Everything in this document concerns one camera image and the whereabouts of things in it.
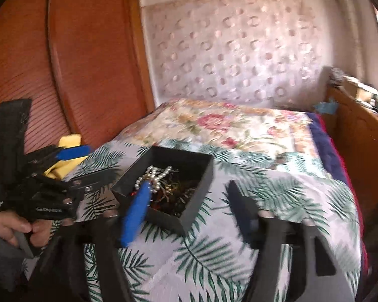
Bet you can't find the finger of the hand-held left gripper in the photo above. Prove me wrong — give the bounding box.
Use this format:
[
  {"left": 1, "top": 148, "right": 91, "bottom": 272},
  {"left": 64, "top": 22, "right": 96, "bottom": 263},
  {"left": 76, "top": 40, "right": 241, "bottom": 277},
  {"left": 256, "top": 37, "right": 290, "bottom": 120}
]
[
  {"left": 66, "top": 168, "right": 121, "bottom": 202},
  {"left": 25, "top": 145, "right": 92, "bottom": 173}
]

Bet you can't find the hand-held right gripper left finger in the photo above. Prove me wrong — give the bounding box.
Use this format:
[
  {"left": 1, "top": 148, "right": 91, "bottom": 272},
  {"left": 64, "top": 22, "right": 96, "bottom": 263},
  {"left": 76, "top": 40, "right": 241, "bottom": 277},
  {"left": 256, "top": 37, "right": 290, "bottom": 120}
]
[{"left": 28, "top": 182, "right": 152, "bottom": 302}]

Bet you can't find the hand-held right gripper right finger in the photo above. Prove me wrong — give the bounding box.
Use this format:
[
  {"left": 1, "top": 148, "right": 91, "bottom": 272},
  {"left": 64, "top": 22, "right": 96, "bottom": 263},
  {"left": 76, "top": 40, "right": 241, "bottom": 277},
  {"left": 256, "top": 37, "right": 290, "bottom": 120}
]
[{"left": 226, "top": 180, "right": 357, "bottom": 302}]

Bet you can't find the white pearl necklace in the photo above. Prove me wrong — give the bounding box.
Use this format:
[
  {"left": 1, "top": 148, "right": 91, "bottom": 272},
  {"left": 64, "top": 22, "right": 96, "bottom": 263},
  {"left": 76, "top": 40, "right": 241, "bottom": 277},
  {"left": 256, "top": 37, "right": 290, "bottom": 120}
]
[{"left": 135, "top": 164, "right": 174, "bottom": 196}]

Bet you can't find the black jewelry box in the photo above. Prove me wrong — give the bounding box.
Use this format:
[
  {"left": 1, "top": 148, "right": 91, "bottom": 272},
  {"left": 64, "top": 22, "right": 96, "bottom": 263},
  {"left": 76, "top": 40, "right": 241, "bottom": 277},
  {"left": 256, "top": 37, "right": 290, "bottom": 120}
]
[{"left": 111, "top": 145, "right": 215, "bottom": 236}]

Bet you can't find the person's left hand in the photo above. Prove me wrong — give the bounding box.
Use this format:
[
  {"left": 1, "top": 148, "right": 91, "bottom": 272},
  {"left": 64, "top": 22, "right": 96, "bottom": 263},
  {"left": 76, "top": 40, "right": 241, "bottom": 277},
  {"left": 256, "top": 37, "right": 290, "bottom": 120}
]
[{"left": 0, "top": 215, "right": 56, "bottom": 248}]

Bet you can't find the yellow plush toy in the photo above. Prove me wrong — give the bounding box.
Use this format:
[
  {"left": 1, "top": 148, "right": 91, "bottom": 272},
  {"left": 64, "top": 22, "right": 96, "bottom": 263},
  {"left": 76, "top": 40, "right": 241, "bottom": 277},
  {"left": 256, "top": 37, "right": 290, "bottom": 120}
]
[{"left": 43, "top": 134, "right": 89, "bottom": 180}]

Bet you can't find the leaf-print blanket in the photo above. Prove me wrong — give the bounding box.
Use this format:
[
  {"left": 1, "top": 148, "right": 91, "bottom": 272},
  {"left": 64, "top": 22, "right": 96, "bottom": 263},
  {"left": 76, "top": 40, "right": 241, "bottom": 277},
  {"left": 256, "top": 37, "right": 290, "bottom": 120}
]
[{"left": 21, "top": 139, "right": 366, "bottom": 302}]

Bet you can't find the floral quilt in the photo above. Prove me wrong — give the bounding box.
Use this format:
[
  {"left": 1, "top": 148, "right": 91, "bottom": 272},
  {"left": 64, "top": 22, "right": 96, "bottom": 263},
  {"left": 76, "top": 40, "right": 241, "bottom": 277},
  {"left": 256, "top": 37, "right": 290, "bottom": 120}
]
[{"left": 113, "top": 97, "right": 319, "bottom": 171}]

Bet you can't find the brown wooden wardrobe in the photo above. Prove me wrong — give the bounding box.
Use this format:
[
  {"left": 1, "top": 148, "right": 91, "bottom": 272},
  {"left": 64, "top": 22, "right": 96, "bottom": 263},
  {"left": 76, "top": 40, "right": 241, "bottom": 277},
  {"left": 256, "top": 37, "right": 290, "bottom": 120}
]
[{"left": 0, "top": 0, "right": 155, "bottom": 192}]

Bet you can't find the dark blue blanket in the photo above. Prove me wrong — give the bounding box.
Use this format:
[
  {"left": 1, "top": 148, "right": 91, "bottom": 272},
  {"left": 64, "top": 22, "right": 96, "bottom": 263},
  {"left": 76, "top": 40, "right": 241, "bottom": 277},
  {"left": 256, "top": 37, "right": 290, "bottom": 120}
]
[{"left": 306, "top": 111, "right": 370, "bottom": 273}]

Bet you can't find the light blue cloth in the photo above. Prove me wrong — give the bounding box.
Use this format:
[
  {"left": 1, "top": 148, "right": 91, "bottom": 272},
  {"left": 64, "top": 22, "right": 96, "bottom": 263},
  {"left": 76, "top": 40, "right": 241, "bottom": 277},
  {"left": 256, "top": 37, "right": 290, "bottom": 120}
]
[{"left": 314, "top": 98, "right": 340, "bottom": 116}]

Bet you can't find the brown wooden dresser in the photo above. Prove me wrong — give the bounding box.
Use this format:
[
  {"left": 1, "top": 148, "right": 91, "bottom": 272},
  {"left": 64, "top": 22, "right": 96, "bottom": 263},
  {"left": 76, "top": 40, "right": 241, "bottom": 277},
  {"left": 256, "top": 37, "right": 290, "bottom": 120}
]
[{"left": 325, "top": 86, "right": 378, "bottom": 229}]

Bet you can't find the pink circle-patterned curtain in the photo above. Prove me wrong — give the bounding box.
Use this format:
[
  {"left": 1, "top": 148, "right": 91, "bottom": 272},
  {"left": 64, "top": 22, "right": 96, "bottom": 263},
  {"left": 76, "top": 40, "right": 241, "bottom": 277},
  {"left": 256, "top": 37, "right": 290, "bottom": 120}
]
[{"left": 141, "top": 0, "right": 335, "bottom": 111}]

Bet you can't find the cardboard box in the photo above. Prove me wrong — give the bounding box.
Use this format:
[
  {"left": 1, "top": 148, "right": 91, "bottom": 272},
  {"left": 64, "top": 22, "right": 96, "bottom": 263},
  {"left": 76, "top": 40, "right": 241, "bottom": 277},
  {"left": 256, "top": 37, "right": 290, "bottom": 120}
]
[{"left": 343, "top": 75, "right": 376, "bottom": 102}]

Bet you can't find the beige window curtain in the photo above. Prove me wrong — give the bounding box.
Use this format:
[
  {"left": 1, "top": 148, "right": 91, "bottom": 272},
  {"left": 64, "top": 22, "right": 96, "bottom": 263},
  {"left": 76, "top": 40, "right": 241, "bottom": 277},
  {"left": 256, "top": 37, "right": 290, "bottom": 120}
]
[{"left": 330, "top": 0, "right": 378, "bottom": 96}]

